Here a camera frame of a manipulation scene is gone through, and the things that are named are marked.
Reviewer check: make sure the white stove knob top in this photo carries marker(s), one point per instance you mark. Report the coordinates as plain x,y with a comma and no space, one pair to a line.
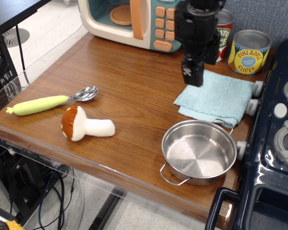
257,88

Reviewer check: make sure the black desk frame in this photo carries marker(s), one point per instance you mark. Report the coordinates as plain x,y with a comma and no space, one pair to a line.
23,182

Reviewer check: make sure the white stove knob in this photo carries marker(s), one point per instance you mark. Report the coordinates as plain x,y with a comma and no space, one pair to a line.
251,107
241,147
257,88

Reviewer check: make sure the plush mushroom toy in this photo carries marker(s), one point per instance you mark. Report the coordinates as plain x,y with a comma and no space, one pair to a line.
75,125

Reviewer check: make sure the light blue rag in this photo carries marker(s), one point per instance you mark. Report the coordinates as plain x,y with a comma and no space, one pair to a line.
221,97

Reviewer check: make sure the toy microwave oven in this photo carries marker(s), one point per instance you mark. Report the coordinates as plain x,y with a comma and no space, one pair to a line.
147,24

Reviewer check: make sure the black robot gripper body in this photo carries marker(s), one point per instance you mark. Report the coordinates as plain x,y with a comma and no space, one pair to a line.
196,30

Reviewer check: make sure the stainless steel pot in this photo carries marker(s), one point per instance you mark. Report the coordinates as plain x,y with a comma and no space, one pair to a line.
198,152

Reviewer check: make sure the pineapple slices can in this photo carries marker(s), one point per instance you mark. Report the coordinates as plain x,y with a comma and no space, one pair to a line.
249,51

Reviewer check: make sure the spoon with green handle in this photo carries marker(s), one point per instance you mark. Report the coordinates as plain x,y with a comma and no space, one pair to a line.
43,104

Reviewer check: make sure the white stove knob middle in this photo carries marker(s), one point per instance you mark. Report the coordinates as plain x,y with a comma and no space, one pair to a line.
251,107

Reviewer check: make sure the white stove knob bottom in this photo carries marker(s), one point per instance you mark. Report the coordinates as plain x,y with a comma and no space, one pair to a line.
241,147

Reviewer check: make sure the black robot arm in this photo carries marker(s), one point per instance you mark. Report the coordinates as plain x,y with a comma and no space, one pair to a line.
200,4

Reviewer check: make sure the yellow object at corner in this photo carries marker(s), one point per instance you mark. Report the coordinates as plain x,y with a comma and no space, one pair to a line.
11,225

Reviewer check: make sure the dark blue toy stove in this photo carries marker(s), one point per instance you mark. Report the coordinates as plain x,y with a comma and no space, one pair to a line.
261,200

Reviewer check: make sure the tomato sauce can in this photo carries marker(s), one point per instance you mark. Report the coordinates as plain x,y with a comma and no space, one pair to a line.
224,27

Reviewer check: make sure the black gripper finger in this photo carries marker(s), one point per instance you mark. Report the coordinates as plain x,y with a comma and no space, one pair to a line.
192,71

